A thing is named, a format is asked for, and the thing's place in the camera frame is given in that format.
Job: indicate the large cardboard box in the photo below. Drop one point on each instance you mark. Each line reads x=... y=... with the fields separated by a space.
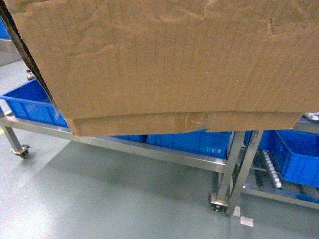
x=121 y=67

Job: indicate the stainless steel shelf cart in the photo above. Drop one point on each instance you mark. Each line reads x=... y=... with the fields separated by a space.
x=234 y=170

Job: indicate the blue plastic bin middle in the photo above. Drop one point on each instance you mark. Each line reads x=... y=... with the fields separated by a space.
x=213 y=144

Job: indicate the blue plastic bin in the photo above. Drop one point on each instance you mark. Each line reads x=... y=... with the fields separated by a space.
x=296 y=154
x=29 y=101
x=213 y=144

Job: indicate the blue plastic bin left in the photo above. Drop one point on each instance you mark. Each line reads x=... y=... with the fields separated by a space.
x=29 y=101

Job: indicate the blue plastic bin right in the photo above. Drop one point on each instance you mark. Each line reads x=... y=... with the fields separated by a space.
x=296 y=154

